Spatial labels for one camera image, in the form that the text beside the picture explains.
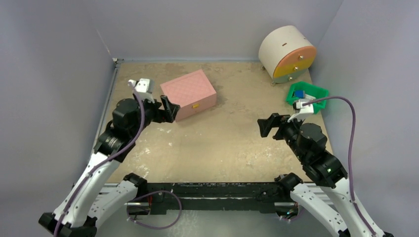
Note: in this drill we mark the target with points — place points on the blue block in bin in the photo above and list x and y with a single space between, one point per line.
299 94

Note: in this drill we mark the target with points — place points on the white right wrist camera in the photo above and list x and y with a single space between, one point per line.
301 111

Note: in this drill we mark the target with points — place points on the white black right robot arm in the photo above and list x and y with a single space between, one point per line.
348 217

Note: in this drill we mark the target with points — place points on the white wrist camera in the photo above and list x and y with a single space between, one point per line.
301 111
143 88

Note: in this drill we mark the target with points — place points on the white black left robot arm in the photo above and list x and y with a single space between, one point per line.
84 209

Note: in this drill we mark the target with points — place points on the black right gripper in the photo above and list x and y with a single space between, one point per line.
276 127

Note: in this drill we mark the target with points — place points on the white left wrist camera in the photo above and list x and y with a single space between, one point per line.
143 88

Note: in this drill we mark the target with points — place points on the aluminium table frame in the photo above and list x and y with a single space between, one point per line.
108 98

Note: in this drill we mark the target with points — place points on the pink jewelry box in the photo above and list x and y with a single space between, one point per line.
193 92

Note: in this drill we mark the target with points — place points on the green plastic bin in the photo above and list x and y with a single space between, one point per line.
309 89

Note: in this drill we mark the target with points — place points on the round white drawer cabinet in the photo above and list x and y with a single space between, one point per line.
286 54

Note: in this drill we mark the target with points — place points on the white tool in bin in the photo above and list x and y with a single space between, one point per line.
309 97

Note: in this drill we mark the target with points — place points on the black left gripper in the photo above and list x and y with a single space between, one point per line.
170 108

